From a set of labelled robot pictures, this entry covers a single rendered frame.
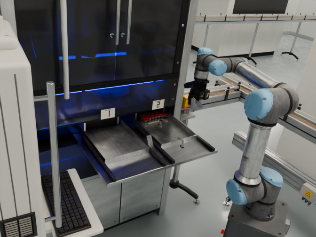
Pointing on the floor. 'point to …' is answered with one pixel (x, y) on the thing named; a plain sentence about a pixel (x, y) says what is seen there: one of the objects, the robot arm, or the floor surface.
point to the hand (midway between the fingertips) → (192, 109)
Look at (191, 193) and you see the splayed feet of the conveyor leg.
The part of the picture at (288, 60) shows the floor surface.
